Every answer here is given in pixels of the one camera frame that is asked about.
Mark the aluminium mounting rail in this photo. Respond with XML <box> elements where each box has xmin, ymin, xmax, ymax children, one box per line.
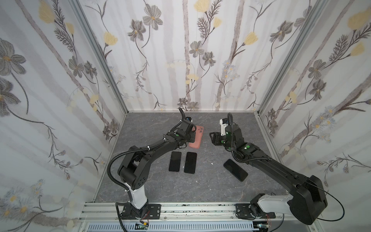
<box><xmin>79</xmin><ymin>202</ymin><xmax>302</xmax><ymax>224</ymax></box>

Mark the black phone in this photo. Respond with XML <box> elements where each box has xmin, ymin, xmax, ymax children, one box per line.
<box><xmin>169</xmin><ymin>151</ymin><xmax>182</xmax><ymax>172</ymax></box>
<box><xmin>223</xmin><ymin>159</ymin><xmax>248</xmax><ymax>182</ymax></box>

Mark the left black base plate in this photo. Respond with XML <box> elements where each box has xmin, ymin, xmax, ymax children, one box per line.
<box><xmin>119</xmin><ymin>203</ymin><xmax>161</xmax><ymax>219</ymax></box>

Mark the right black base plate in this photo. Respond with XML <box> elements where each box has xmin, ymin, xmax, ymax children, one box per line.
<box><xmin>235</xmin><ymin>204</ymin><xmax>276</xmax><ymax>220</ymax></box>

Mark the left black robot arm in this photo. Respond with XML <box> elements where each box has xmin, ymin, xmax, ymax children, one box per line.
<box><xmin>107</xmin><ymin>107</ymin><xmax>196</xmax><ymax>232</ymax></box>

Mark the white slotted cable duct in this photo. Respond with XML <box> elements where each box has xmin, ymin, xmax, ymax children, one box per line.
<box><xmin>85</xmin><ymin>221</ymin><xmax>259</xmax><ymax>232</ymax></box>

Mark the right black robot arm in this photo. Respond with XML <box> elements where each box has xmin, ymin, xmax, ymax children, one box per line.
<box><xmin>209</xmin><ymin>113</ymin><xmax>329</xmax><ymax>225</ymax></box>

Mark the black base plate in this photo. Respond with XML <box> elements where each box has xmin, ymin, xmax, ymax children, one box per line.
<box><xmin>119</xmin><ymin>203</ymin><xmax>161</xmax><ymax>219</ymax></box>
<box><xmin>235</xmin><ymin>204</ymin><xmax>276</xmax><ymax>220</ymax></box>

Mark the pink phone case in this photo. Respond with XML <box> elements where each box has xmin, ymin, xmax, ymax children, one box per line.
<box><xmin>188</xmin><ymin>126</ymin><xmax>204</xmax><ymax>149</ymax></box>

